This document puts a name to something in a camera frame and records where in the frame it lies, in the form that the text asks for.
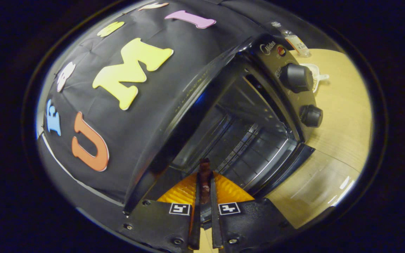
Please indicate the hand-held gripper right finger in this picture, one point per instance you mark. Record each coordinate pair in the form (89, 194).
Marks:
(248, 225)

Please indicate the black toaster oven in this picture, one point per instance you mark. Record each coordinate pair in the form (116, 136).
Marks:
(269, 63)

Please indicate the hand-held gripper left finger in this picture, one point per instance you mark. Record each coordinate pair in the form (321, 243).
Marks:
(160, 225)

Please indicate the white divided dish with beans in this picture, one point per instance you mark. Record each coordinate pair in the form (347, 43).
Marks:
(316, 75)

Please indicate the small clear glass bottle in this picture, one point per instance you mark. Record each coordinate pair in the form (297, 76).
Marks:
(295, 40)

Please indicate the brown meat slice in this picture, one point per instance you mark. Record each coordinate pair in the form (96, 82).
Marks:
(205, 172)

